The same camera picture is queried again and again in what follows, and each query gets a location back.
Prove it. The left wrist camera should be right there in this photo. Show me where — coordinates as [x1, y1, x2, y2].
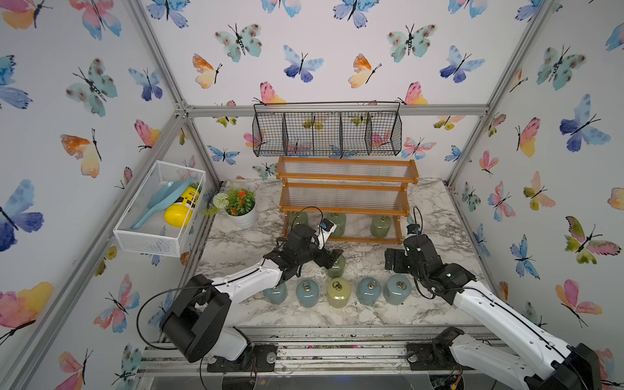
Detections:
[316, 218, 336, 250]

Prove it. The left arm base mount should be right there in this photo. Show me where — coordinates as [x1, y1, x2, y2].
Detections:
[206, 341, 277, 374]

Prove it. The blue canister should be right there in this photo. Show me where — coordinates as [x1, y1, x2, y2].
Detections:
[357, 276, 382, 306]
[383, 274, 412, 306]
[263, 284, 288, 305]
[296, 279, 319, 308]

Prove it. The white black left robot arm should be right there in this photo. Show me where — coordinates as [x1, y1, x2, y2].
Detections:
[159, 219, 343, 365]

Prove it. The yellow canister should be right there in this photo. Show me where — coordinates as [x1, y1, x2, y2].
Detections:
[328, 277, 352, 309]

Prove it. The green canister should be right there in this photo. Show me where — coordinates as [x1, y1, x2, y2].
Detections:
[370, 214, 393, 239]
[287, 211, 309, 230]
[328, 213, 347, 238]
[327, 254, 346, 279]

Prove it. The aluminium front rail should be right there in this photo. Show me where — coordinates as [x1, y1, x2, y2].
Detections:
[136, 326, 547, 379]

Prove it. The black wire wall basket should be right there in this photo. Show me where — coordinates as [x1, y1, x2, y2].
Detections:
[245, 101, 403, 159]

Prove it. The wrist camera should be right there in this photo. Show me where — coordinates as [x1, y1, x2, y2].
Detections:
[406, 224, 422, 236]
[316, 218, 336, 250]

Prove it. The yellow bottle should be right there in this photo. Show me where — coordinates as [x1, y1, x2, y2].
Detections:
[164, 186, 198, 228]

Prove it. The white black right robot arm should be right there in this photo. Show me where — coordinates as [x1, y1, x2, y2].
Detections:
[384, 234, 602, 389]

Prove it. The white potted flower plant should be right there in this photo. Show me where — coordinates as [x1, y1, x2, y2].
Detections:
[203, 188, 258, 229]

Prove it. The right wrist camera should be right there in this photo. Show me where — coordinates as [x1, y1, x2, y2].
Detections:
[406, 224, 422, 236]

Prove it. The white wire wall basket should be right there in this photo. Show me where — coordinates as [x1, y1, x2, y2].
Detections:
[114, 161, 206, 257]

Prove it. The wooden three-tier shelf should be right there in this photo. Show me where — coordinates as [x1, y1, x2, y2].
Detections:
[276, 156, 419, 244]

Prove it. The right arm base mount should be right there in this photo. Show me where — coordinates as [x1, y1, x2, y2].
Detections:
[405, 326, 475, 371]

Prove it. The light blue plastic scoop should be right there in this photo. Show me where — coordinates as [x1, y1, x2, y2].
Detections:
[132, 178, 192, 230]

